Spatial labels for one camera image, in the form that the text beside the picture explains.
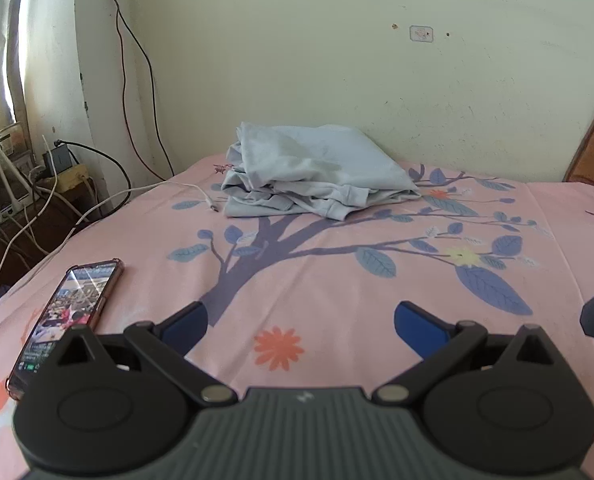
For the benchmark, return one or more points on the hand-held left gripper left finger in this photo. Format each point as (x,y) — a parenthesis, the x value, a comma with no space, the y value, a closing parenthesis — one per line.
(187,325)

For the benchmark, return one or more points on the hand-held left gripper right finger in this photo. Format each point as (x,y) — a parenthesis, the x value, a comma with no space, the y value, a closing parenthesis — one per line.
(417,325)

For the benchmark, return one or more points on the white printed t-shirt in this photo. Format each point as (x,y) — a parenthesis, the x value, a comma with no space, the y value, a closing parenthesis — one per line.
(322,165)

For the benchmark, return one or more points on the pink printed bed sheet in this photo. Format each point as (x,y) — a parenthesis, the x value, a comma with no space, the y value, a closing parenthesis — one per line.
(327,280)

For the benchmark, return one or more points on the smartphone in clear case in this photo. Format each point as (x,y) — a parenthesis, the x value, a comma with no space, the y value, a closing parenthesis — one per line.
(72,300)

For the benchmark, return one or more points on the yellowed power strip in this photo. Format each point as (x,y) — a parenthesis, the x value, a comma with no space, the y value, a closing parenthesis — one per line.
(69,177)

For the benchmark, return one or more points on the black power adapter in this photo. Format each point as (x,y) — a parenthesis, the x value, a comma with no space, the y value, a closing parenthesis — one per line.
(58,160)

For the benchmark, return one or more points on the small wall sticker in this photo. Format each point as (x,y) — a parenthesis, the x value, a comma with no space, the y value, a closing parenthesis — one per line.
(421,33)

